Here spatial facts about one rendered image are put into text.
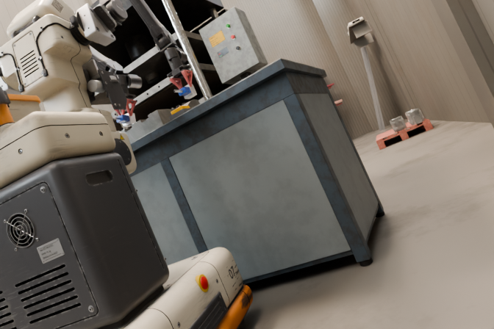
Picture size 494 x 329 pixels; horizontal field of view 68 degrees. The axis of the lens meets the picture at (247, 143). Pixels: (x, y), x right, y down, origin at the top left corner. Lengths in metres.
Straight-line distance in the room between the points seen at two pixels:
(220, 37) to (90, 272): 1.89
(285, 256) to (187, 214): 0.47
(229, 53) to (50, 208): 1.77
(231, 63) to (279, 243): 1.35
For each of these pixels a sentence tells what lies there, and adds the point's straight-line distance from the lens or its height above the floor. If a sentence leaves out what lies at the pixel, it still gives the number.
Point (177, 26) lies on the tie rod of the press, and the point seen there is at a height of 1.51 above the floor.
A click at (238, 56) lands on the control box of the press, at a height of 1.17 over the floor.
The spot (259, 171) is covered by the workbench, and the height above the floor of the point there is 0.46.
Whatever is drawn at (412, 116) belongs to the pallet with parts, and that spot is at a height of 0.24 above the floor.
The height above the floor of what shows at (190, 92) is 0.92.
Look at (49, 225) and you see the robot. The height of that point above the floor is 0.56.
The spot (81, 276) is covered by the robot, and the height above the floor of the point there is 0.42.
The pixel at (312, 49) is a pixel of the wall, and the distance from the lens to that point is 11.35.
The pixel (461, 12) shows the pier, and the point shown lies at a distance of 2.98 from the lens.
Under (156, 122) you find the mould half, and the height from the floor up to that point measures 0.84.
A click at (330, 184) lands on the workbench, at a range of 1.37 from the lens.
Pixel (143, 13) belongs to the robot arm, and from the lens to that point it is 1.84.
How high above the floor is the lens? 0.49
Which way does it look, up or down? 3 degrees up
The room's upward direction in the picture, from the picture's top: 24 degrees counter-clockwise
